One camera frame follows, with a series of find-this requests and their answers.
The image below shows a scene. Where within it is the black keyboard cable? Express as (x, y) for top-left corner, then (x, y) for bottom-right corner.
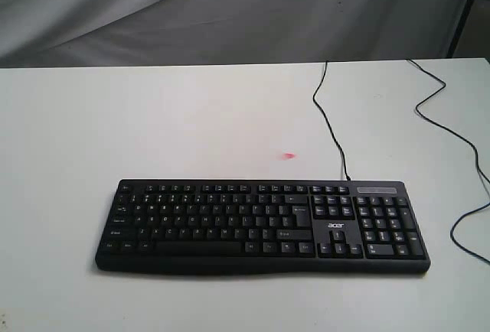
(312, 60), (353, 181)

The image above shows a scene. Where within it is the pink mark on table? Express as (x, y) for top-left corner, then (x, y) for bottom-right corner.
(281, 152), (296, 160)

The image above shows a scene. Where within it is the black tripod stand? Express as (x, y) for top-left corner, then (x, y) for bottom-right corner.
(446, 0), (475, 59)

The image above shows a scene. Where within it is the black Acer keyboard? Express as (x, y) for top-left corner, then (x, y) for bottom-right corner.
(95, 179), (430, 275)

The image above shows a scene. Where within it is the thin black loose cable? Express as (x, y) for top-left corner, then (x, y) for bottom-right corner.
(406, 59), (490, 265)

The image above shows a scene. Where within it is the grey backdrop cloth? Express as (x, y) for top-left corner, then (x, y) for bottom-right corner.
(1, 0), (468, 67)

